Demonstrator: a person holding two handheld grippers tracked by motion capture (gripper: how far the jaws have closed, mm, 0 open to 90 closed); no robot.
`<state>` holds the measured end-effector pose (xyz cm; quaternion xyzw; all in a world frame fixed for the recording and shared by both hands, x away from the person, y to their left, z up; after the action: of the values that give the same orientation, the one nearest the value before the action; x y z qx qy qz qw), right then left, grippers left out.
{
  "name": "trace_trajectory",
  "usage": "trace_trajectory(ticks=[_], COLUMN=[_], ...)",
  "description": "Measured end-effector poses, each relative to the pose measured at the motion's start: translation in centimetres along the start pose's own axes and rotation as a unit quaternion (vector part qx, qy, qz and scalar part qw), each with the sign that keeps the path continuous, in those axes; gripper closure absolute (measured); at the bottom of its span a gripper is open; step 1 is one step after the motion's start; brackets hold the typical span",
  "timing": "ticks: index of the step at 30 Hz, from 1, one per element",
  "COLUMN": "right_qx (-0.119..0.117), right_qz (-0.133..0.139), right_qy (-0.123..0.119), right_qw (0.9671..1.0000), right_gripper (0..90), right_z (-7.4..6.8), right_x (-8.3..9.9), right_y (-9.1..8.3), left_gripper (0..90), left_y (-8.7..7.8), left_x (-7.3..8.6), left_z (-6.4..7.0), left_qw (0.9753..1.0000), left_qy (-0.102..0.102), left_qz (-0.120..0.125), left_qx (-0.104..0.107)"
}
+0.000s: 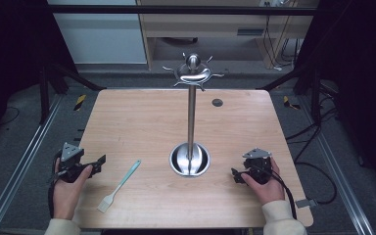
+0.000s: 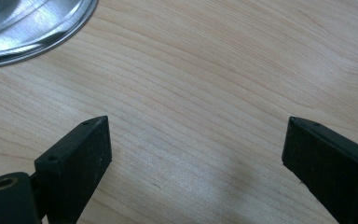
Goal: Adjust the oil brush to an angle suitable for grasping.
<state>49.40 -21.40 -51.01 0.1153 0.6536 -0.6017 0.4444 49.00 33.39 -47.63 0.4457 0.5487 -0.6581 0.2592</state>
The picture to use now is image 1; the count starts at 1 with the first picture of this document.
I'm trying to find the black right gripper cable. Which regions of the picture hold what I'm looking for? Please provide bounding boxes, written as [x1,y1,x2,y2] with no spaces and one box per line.
[256,165,298,220]

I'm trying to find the person's right hand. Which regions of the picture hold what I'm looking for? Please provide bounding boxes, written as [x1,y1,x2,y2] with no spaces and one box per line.
[240,157,286,207]

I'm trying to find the hanging cables under desk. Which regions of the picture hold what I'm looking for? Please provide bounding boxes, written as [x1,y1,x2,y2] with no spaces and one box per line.
[261,14,304,71]

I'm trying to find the black floor cable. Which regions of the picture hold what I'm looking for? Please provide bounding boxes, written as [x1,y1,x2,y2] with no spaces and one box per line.
[293,161,338,206]

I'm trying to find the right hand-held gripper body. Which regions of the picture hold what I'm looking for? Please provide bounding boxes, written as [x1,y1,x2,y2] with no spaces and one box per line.
[242,147,273,185]

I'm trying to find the black metal stand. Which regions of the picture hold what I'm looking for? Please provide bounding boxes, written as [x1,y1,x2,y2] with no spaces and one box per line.
[257,61,323,127]
[38,62,108,125]

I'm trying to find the yellow black floor tape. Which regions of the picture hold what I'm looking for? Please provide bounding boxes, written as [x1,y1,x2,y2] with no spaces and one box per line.
[73,94,88,112]
[282,95,302,111]

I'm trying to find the steel utensil rack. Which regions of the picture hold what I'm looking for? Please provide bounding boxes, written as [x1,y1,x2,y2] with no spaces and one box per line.
[162,52,225,178]

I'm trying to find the aluminium floor rail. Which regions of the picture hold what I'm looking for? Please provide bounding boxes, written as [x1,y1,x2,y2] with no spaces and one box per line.
[0,93,64,235]
[298,95,376,235]

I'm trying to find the grey cable tag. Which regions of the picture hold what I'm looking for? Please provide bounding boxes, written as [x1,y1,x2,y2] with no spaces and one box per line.
[295,198,318,210]

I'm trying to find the light wooden desk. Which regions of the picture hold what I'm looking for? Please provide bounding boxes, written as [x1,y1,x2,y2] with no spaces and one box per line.
[135,0,315,71]

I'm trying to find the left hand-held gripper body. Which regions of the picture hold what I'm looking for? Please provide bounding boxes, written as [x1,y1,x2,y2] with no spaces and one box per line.
[56,142,94,184]

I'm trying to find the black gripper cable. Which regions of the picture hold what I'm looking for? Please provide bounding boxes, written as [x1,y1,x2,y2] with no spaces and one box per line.
[47,152,63,219]
[256,165,298,220]

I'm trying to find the person's left hand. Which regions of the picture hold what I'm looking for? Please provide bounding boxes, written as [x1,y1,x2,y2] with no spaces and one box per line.
[52,158,94,221]

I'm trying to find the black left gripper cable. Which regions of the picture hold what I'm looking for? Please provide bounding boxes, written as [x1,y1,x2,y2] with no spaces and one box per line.
[47,152,63,219]

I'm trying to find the teal handled basting brush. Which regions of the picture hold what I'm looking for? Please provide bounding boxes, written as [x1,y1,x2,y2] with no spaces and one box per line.
[96,159,142,214]

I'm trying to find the black horizontal frame bar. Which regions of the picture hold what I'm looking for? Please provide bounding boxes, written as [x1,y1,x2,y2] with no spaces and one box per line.
[46,4,318,17]

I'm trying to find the white cabinet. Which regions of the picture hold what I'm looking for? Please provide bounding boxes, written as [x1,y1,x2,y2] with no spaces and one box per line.
[46,0,148,65]

